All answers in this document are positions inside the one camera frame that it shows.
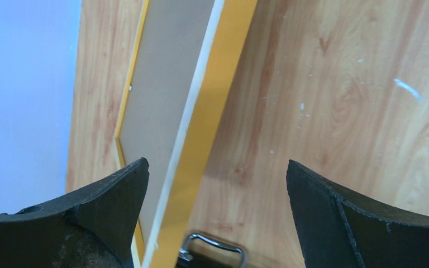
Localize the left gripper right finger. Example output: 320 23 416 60
286 160 429 267

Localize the wooden picture frame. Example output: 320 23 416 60
115 1 256 267

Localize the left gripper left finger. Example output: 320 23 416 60
0 158 149 267

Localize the brown backing board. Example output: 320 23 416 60
119 1 224 244

